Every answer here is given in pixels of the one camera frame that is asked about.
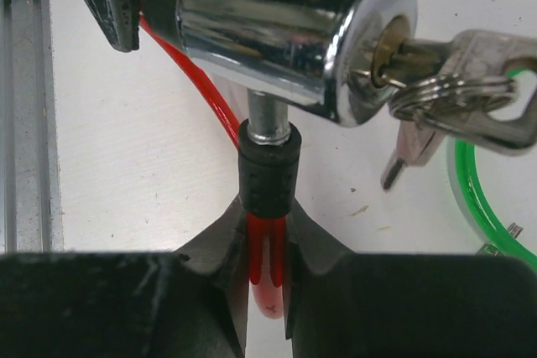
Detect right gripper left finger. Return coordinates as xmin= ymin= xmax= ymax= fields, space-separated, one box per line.
xmin=1 ymin=200 xmax=248 ymax=357

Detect aluminium front rail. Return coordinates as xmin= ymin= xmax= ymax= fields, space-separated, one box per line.
xmin=1 ymin=0 xmax=64 ymax=253

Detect silver keys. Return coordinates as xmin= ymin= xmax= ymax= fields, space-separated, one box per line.
xmin=350 ymin=29 xmax=536 ymax=190
xmin=477 ymin=222 xmax=524 ymax=257

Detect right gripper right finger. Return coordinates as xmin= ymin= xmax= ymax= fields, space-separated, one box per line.
xmin=284 ymin=204 xmax=536 ymax=357

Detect red cable lock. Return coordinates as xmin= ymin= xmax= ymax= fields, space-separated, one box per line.
xmin=141 ymin=0 xmax=417 ymax=319

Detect green cable lock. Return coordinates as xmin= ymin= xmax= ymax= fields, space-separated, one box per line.
xmin=446 ymin=68 xmax=537 ymax=273

